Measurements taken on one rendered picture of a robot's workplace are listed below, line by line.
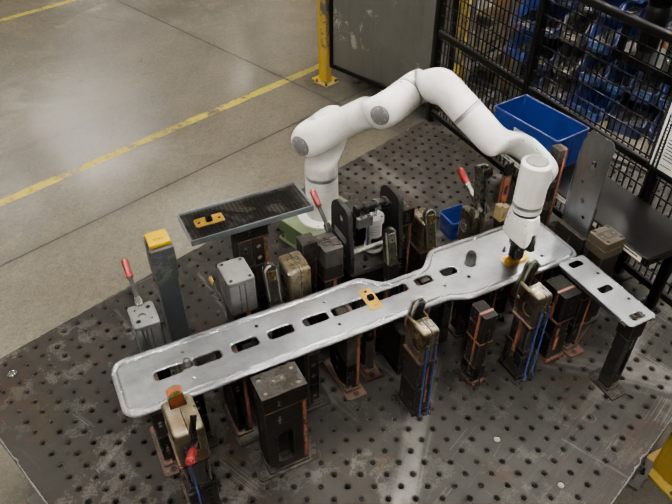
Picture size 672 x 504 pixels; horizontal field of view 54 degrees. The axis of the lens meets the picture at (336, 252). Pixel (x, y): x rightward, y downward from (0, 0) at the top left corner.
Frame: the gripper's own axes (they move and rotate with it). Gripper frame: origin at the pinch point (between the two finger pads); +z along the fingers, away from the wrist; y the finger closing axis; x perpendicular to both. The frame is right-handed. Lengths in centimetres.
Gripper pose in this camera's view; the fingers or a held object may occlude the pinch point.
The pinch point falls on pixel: (516, 251)
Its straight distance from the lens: 201.5
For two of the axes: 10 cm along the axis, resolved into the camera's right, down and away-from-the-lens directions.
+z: 0.0, 7.6, 6.5
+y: 4.5, 5.8, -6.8
